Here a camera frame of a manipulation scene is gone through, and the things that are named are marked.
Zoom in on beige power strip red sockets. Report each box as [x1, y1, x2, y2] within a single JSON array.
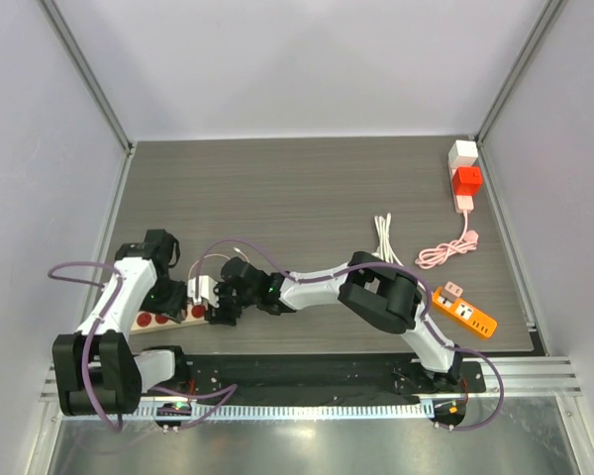
[[129, 304, 212, 336]]

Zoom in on pink thin usb cable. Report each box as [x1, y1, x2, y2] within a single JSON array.
[[187, 245, 251, 286]]

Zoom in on white power strip cord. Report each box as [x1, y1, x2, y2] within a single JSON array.
[[373, 213, 405, 266]]

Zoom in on pink power cord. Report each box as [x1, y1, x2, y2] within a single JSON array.
[[415, 210, 479, 271]]

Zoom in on pink plug adapter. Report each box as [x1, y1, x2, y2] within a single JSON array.
[[441, 281, 463, 302]]

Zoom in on orange power strip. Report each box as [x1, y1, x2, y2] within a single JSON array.
[[432, 287, 498, 340]]

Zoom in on pink white power strip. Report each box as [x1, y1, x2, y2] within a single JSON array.
[[448, 166, 474, 214]]

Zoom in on red cube adapter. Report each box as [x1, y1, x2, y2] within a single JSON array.
[[451, 166, 483, 197]]

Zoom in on white cube adapter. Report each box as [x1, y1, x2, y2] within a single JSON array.
[[447, 140, 479, 169]]

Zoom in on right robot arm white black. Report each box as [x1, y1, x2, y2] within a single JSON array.
[[205, 251, 462, 392]]

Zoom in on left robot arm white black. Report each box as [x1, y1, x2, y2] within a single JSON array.
[[51, 230, 190, 421]]

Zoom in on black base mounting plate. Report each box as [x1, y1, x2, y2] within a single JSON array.
[[162, 353, 486, 407]]

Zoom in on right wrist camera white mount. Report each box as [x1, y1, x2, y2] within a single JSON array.
[[187, 275, 218, 307]]

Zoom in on white slotted cable duct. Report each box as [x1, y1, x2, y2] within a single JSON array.
[[128, 401, 435, 423]]

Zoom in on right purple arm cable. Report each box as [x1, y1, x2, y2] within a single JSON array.
[[197, 239, 506, 434]]

